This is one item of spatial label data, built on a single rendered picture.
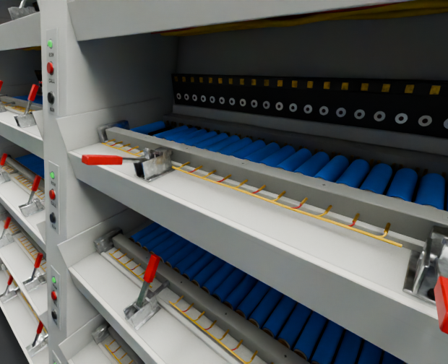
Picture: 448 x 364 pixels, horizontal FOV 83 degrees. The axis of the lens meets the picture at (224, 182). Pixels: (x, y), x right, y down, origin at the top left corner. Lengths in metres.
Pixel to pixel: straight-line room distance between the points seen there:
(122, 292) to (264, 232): 0.29
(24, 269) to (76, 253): 0.40
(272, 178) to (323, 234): 0.07
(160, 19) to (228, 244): 0.22
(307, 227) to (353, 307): 0.06
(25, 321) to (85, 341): 0.43
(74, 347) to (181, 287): 0.31
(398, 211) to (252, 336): 0.22
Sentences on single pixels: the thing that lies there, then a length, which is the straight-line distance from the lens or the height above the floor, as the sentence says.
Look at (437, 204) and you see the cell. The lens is 0.25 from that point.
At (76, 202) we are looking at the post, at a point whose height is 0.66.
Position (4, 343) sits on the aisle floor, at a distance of 1.24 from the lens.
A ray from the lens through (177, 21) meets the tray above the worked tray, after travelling 0.28.
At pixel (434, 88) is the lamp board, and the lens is 0.33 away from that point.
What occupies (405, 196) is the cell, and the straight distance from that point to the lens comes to 0.25.
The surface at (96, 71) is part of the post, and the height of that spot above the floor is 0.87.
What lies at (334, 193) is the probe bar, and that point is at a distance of 0.22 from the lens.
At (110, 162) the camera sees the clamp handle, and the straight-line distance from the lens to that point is 0.27.
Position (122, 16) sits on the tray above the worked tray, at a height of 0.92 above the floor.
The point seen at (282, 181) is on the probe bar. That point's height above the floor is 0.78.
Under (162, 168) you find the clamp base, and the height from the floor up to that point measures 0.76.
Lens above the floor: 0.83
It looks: 14 degrees down
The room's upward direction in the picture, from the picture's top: 9 degrees clockwise
